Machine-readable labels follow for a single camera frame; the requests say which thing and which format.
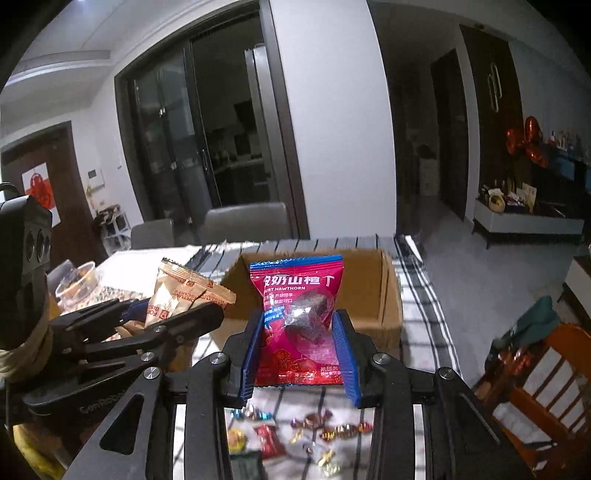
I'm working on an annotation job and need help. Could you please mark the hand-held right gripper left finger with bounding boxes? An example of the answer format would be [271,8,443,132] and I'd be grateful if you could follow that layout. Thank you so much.
[60,309,266,480]

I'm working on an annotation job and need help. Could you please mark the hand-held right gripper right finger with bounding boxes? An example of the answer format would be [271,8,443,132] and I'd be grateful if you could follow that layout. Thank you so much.
[333,309,536,480]

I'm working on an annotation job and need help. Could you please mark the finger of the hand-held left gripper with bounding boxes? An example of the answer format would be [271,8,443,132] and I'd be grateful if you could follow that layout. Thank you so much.
[51,300,226,392]
[48,298,155,352]

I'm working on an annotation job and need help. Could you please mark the beige orange biscuit packet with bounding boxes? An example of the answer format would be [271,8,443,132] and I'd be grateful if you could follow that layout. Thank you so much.
[145,257,237,332]

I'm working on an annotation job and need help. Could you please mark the brown cardboard box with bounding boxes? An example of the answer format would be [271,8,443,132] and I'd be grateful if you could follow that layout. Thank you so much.
[211,249,403,363]

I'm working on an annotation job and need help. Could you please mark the red snack packet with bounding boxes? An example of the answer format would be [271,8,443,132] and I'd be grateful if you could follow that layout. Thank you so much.
[249,255,346,387]

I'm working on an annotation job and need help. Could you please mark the person's left hand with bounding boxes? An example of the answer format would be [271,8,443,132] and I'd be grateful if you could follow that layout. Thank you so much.
[0,323,51,384]

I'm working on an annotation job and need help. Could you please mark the clear plastic snack container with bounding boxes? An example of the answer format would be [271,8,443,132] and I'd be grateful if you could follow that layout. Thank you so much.
[46,259,105,319]

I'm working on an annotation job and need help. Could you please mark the red paper door decoration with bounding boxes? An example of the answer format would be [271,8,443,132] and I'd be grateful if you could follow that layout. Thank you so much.
[22,162,61,227]

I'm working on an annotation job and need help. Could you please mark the scattered wrapped candies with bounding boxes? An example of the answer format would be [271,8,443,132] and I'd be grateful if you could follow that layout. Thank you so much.
[228,404,375,478]

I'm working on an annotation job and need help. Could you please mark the brown entrance door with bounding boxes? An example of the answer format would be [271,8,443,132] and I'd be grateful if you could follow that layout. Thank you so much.
[0,121,109,273]

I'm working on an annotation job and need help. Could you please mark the grey dining chair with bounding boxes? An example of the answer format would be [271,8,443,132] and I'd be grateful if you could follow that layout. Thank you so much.
[130,218,176,251]
[199,202,294,245]

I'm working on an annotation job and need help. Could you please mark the white shoe rack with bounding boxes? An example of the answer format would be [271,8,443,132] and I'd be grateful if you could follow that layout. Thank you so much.
[92,205,132,257]

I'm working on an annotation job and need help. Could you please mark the black white checked tablecloth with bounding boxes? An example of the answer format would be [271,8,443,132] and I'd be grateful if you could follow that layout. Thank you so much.
[185,234,472,480]

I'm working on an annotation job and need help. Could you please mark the dark sliding glass door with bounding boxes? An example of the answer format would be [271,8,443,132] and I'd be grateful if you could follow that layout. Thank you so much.
[115,14,310,241]

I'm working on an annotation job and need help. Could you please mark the green garment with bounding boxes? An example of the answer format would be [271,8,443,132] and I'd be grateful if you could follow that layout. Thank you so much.
[492,295,561,352]

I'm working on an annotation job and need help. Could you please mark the orange wooden chair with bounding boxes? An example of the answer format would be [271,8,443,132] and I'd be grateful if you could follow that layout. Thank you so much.
[475,323,591,480]

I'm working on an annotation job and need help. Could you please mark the white low sideboard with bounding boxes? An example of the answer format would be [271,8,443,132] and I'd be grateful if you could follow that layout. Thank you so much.
[473,198,586,250]

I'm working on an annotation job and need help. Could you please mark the white low table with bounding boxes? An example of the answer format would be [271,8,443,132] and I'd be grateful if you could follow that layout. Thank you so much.
[561,256,591,319]

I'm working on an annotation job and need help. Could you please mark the dark tall wardrobe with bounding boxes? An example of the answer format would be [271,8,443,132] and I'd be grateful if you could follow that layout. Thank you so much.
[459,25,527,222]

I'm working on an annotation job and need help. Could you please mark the red foil balloon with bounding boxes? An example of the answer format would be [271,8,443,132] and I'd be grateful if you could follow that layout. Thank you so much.
[505,115,550,169]

